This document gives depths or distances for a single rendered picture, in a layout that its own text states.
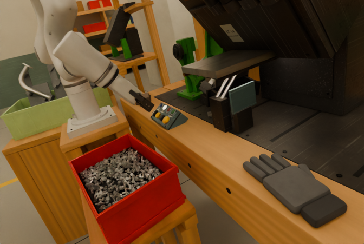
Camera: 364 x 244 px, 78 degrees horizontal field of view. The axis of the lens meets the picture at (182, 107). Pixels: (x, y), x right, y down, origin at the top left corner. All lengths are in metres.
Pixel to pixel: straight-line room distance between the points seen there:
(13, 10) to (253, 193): 7.66
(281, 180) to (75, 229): 1.62
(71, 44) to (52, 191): 1.22
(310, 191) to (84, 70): 0.60
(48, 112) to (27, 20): 6.29
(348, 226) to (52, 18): 0.80
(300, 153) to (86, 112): 0.96
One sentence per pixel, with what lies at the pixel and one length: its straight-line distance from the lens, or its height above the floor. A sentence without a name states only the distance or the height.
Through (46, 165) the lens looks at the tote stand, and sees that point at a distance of 1.64.
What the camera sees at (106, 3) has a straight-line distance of 7.45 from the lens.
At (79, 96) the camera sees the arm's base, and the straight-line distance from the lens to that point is 1.20.
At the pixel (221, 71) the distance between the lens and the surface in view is 0.53.
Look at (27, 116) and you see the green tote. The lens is 1.65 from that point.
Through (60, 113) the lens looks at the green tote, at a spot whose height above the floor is 0.87.
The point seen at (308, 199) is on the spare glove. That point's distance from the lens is 0.48.
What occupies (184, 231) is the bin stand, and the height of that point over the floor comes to 0.74.
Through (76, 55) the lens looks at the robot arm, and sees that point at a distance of 0.67.
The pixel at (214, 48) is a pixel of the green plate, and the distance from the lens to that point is 0.82.
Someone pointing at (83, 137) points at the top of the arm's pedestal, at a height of 0.85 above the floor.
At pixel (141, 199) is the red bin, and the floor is 0.89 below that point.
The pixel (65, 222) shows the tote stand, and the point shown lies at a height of 0.16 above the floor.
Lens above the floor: 1.25
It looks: 21 degrees down
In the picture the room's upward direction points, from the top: 13 degrees counter-clockwise
